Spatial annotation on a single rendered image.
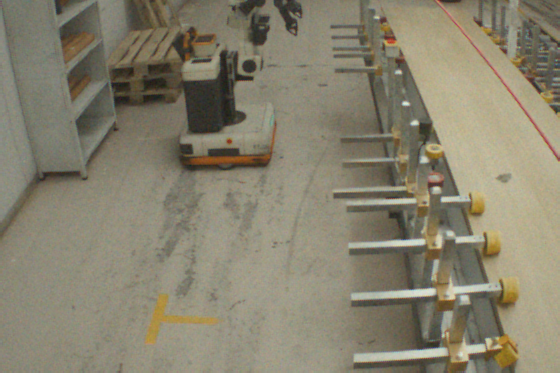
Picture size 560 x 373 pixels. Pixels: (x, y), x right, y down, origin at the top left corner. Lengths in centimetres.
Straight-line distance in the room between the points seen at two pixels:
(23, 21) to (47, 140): 97
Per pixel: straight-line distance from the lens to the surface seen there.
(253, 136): 418
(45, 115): 444
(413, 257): 227
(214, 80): 409
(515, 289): 177
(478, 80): 346
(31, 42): 427
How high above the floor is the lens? 210
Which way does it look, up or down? 29 degrees down
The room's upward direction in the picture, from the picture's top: 4 degrees counter-clockwise
